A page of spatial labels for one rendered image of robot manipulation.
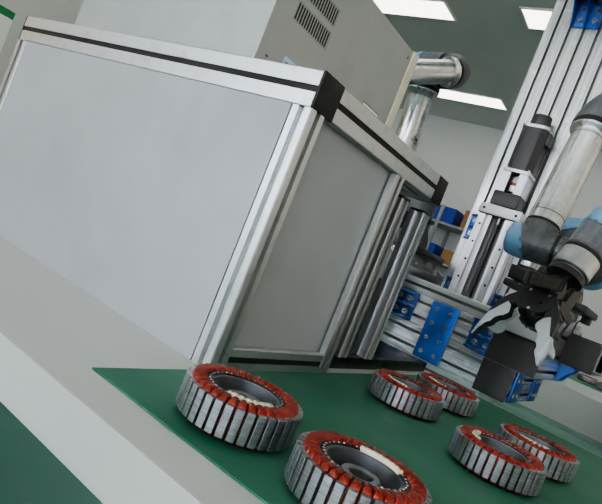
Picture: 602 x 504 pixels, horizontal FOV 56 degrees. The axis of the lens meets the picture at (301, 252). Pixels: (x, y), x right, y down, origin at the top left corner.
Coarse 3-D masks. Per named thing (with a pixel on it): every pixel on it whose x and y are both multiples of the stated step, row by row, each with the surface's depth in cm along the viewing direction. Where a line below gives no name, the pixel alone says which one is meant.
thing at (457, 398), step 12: (420, 372) 103; (432, 384) 96; (444, 384) 103; (456, 384) 103; (444, 396) 94; (456, 396) 94; (468, 396) 95; (444, 408) 95; (456, 408) 94; (468, 408) 95
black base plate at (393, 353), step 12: (384, 348) 125; (396, 348) 133; (336, 360) 94; (348, 360) 97; (360, 360) 101; (372, 360) 105; (384, 360) 110; (396, 360) 115; (408, 360) 121; (420, 360) 129
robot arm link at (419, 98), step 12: (408, 96) 195; (420, 96) 192; (432, 96) 194; (408, 108) 194; (420, 108) 193; (408, 120) 194; (420, 120) 194; (396, 132) 197; (408, 132) 194; (420, 132) 196; (408, 144) 194
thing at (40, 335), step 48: (0, 240) 90; (0, 288) 65; (48, 288) 73; (0, 336) 52; (48, 336) 56; (96, 336) 62; (144, 336) 69; (0, 384) 51; (48, 384) 47; (96, 384) 49; (48, 432) 46; (96, 432) 43; (144, 432) 44; (96, 480) 42; (144, 480) 40; (192, 480) 39
